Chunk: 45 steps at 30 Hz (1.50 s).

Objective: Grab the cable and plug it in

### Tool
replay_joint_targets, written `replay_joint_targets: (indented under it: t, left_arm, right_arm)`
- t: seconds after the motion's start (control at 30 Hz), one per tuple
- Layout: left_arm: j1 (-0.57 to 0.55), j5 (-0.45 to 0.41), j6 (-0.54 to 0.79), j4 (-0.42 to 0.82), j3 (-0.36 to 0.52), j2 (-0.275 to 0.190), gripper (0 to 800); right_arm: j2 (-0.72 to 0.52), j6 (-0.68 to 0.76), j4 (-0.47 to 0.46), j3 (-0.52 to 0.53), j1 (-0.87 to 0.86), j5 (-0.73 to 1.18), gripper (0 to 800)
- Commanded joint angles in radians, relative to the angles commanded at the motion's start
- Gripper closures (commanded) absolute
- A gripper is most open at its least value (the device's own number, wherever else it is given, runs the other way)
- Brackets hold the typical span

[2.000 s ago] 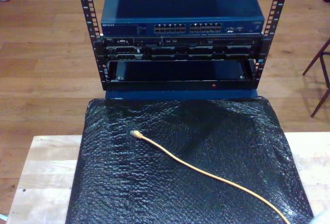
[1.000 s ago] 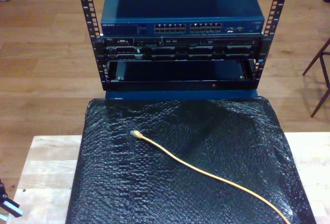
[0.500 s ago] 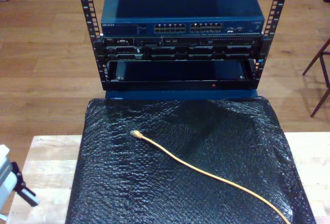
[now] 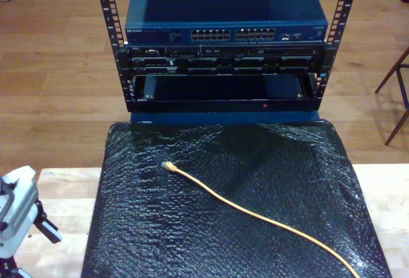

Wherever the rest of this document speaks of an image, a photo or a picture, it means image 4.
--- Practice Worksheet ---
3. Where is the blue network switch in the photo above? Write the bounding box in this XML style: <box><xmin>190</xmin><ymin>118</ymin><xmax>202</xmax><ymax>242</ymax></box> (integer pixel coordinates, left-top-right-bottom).
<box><xmin>124</xmin><ymin>0</ymin><xmax>329</xmax><ymax>46</ymax></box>

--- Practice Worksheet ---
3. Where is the blue rack base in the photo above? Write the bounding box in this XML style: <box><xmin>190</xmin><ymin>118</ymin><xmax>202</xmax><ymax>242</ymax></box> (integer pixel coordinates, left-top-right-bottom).
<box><xmin>130</xmin><ymin>111</ymin><xmax>322</xmax><ymax>125</ymax></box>

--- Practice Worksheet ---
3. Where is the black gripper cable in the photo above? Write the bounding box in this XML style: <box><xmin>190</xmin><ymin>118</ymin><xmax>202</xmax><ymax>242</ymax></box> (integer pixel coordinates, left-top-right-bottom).
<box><xmin>0</xmin><ymin>178</ymin><xmax>17</xmax><ymax>231</ymax></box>

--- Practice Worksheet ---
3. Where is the black bubble mat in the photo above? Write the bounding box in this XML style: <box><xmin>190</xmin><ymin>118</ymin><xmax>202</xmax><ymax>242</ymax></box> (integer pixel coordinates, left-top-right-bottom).
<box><xmin>81</xmin><ymin>118</ymin><xmax>392</xmax><ymax>278</ymax></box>

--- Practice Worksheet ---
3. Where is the black perforated rack post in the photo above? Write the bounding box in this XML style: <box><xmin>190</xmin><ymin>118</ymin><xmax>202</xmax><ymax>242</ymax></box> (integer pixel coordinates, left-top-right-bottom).
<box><xmin>311</xmin><ymin>0</ymin><xmax>364</xmax><ymax>111</ymax></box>
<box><xmin>93</xmin><ymin>0</ymin><xmax>135</xmax><ymax>112</ymax></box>

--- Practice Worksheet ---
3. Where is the yellow network cable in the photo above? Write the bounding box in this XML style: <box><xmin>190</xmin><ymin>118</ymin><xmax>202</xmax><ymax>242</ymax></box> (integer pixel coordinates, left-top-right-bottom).
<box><xmin>160</xmin><ymin>160</ymin><xmax>361</xmax><ymax>278</ymax></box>

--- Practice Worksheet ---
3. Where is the black rack server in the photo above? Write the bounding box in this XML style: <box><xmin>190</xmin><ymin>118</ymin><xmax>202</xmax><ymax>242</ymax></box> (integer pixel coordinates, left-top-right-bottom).
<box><xmin>126</xmin><ymin>43</ymin><xmax>327</xmax><ymax>76</ymax></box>

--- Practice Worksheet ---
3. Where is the black rack drawer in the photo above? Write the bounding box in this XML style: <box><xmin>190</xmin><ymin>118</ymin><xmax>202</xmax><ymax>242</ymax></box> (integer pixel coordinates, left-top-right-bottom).
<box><xmin>127</xmin><ymin>73</ymin><xmax>320</xmax><ymax>114</ymax></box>

